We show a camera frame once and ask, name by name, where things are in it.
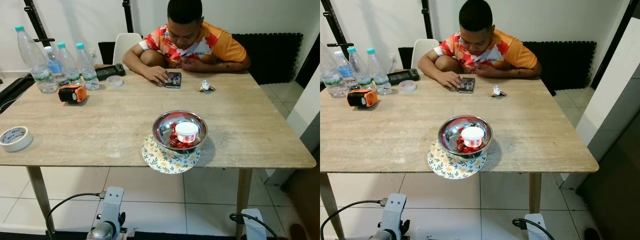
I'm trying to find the white lidded paper cup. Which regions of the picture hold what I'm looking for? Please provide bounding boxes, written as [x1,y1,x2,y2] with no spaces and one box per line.
[461,126,485,149]
[175,121,200,144]

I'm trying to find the white floral plate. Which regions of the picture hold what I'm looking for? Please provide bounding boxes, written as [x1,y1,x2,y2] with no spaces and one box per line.
[427,140,487,180]
[142,134,202,175]

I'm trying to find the red candy packets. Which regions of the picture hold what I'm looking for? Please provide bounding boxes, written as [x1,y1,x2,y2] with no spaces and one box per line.
[169,130,194,150]
[455,135,481,155]

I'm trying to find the light wooden table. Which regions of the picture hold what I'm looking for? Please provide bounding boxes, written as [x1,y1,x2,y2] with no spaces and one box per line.
[320,74,600,240]
[0,67,317,238]

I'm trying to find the shiny steel bowl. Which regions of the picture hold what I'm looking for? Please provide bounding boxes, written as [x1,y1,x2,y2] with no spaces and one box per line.
[438,115,494,159]
[152,110,208,153]

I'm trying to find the orange and black device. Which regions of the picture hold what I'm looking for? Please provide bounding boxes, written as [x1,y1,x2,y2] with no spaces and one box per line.
[346,88,379,109]
[57,84,88,105]

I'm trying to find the white tape roll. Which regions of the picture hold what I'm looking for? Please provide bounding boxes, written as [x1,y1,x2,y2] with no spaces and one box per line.
[0,126,34,153]

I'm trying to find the black handheld controller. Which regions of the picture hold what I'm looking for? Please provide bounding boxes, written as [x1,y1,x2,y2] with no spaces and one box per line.
[95,63,127,82]
[386,68,421,86]

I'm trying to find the small green label water bottle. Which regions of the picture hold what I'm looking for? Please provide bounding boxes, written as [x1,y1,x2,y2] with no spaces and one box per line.
[347,47,373,92]
[56,42,81,87]
[76,43,100,91]
[366,48,392,96]

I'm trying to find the small blue label water bottle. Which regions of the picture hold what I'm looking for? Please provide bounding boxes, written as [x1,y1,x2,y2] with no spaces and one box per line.
[44,46,66,87]
[334,50,357,92]

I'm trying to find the large clear water bottle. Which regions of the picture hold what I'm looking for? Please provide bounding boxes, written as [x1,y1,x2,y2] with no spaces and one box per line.
[320,42,348,98]
[15,26,58,94]

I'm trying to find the small black foam piece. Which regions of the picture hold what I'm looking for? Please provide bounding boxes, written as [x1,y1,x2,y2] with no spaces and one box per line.
[398,47,415,70]
[98,42,116,65]

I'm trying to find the long black floor bar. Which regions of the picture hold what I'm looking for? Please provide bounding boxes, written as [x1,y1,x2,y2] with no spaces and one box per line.
[0,74,36,113]

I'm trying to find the white plastic chair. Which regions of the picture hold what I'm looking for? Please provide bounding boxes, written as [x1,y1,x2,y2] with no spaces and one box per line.
[112,33,143,66]
[411,38,440,71]

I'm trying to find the boy in orange shirt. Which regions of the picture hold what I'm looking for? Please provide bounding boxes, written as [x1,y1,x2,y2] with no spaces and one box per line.
[122,0,251,86]
[417,0,542,92]

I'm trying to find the plain black pole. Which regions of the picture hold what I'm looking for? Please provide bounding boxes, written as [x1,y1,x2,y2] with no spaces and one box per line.
[122,0,135,34]
[421,0,433,40]

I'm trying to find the large black foam mat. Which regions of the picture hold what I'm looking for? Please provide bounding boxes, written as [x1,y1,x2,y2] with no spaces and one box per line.
[522,41,597,93]
[232,33,304,85]

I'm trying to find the black stand pole with clamp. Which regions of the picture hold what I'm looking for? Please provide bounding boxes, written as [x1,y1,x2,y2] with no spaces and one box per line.
[23,0,56,48]
[321,0,355,53]

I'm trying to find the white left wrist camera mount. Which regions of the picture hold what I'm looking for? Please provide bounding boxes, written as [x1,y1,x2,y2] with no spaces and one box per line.
[382,193,408,237]
[97,187,125,232]

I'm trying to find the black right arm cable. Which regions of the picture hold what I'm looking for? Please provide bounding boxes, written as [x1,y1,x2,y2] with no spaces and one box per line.
[512,218,556,240]
[230,213,281,240]

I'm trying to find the black door frame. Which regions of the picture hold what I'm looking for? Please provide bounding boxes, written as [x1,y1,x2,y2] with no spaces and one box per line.
[591,0,640,90]
[295,34,321,90]

